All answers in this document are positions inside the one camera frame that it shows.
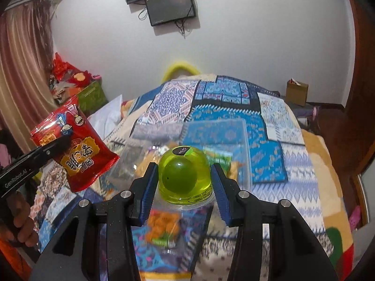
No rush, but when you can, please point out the green jelly cup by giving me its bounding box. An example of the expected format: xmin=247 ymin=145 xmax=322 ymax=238
xmin=158 ymin=145 xmax=213 ymax=206

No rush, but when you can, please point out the red noodle snack bag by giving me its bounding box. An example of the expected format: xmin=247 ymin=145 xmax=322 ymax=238
xmin=30 ymin=96 xmax=120 ymax=192

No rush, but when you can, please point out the left hand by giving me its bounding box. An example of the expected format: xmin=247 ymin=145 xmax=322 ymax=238
xmin=7 ymin=192 xmax=38 ymax=247

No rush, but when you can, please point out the green snack packet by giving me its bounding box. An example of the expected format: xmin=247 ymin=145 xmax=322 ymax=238
xmin=203 ymin=147 xmax=233 ymax=173

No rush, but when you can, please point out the orange puffs clear bag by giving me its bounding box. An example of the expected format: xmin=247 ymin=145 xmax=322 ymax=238
xmin=145 ymin=209 xmax=181 ymax=249

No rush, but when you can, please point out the clear plastic storage box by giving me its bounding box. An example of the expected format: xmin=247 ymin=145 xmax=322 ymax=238
xmin=109 ymin=118 xmax=254 ymax=211

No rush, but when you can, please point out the patchwork patterned bedspread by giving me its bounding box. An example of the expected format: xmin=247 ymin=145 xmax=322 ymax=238
xmin=30 ymin=76 xmax=354 ymax=280

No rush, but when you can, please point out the white pillow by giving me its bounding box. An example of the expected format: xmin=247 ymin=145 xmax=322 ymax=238
xmin=88 ymin=95 xmax=123 ymax=140

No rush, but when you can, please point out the green storage box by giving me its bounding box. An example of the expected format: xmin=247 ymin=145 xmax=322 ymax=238
xmin=77 ymin=81 xmax=108 ymax=117

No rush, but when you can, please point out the brown paper bag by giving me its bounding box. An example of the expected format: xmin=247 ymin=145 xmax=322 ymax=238
xmin=286 ymin=79 xmax=309 ymax=107

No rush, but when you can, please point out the striped beige curtain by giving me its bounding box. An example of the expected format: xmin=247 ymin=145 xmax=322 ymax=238
xmin=1 ymin=0 xmax=56 ymax=152

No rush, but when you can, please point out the yellow plush ring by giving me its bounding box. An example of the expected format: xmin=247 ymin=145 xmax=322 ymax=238
xmin=161 ymin=61 xmax=202 ymax=83

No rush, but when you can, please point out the wall mounted black monitor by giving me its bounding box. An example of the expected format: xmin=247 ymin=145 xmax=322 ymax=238
xmin=145 ymin=0 xmax=196 ymax=27

